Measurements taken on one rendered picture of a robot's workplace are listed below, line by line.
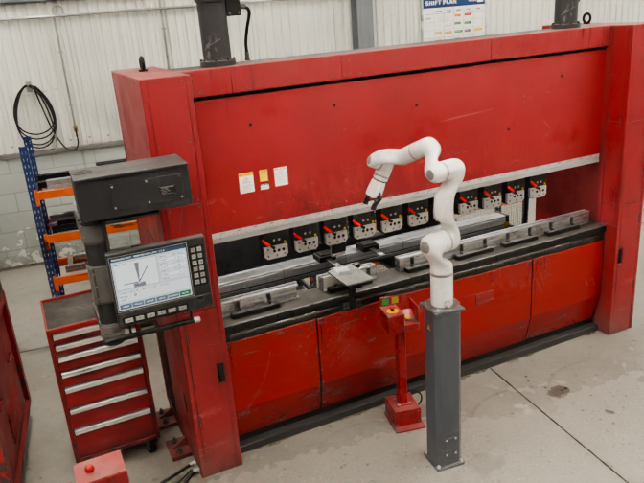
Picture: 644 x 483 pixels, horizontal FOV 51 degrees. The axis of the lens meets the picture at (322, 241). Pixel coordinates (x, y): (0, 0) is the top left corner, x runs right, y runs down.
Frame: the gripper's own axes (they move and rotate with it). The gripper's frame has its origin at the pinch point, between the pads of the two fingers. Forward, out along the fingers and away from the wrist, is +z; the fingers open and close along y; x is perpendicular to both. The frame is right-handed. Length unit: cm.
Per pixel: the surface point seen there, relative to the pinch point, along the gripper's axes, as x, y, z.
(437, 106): 48, -41, -63
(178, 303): -100, 30, 63
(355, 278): 17, -11, 48
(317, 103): -32, -40, -41
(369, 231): 28.3, -30.9, 22.8
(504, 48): 82, -45, -111
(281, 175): -41, -35, 4
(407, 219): 55, -34, 10
